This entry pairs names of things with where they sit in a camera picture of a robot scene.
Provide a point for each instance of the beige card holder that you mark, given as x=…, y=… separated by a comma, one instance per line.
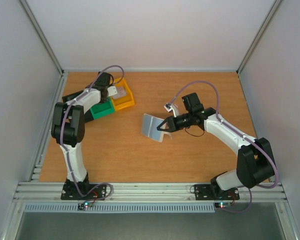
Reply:
x=149, y=128

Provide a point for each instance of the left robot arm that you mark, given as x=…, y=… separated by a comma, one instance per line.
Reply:
x=68, y=128

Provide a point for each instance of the black plastic bin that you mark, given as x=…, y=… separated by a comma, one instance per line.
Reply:
x=88, y=117

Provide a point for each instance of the card in yellow bin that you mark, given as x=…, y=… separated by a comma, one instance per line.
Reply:
x=121, y=92

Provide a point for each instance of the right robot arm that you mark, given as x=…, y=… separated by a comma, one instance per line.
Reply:
x=255, y=161

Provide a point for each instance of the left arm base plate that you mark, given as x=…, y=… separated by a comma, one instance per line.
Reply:
x=85, y=192

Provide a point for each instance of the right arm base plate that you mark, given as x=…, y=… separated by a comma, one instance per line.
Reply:
x=205, y=192

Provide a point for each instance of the green plastic bin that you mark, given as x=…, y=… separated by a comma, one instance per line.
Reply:
x=102, y=109

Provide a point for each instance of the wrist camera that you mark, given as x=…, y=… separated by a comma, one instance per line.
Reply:
x=172, y=108
x=112, y=90

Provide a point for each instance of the yellow plastic bin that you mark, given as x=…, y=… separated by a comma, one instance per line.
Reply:
x=124, y=102

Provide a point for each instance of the aluminium front rail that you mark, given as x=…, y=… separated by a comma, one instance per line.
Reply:
x=140, y=193

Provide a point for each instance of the grey slotted cable duct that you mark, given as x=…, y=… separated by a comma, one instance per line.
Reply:
x=120, y=208

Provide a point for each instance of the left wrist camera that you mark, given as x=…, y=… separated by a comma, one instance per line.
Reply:
x=112, y=90

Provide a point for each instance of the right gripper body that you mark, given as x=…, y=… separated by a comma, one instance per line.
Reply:
x=171, y=123

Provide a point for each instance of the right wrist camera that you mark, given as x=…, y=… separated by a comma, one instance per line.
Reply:
x=172, y=108

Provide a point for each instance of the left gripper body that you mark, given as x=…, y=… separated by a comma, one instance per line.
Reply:
x=104, y=101

